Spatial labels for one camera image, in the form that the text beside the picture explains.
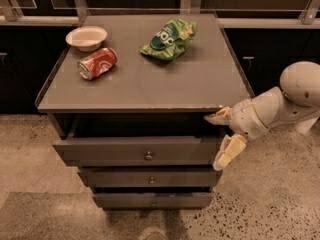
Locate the green chip bag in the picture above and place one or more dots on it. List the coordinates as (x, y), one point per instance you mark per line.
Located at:
(171, 41)

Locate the grey middle drawer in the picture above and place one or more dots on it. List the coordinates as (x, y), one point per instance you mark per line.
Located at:
(150, 177)

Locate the grey drawer cabinet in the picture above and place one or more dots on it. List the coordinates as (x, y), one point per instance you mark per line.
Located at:
(145, 97)

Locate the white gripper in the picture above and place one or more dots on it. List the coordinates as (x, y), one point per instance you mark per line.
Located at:
(246, 118)

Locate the dark cabinet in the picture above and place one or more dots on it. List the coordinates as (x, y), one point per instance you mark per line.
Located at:
(264, 53)
(27, 56)

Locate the metal railing frame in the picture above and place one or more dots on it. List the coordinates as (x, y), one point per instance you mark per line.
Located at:
(276, 14)

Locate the dark left cabinet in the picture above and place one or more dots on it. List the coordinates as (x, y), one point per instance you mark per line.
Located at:
(27, 56)

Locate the grey drawer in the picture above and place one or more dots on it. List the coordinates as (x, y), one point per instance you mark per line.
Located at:
(150, 177)
(138, 151)
(152, 200)

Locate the red soda can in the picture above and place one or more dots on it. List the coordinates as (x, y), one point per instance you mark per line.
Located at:
(97, 63)

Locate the grey bottom drawer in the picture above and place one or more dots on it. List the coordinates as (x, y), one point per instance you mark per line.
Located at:
(152, 200)

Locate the dark right cabinet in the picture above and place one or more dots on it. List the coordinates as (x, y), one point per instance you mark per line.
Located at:
(264, 53)

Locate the grey top drawer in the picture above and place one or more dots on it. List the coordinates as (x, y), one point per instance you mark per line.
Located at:
(138, 151)

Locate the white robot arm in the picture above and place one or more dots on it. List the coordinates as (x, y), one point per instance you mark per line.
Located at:
(296, 101)

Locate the white paper bowl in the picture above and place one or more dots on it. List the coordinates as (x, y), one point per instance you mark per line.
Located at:
(86, 38)

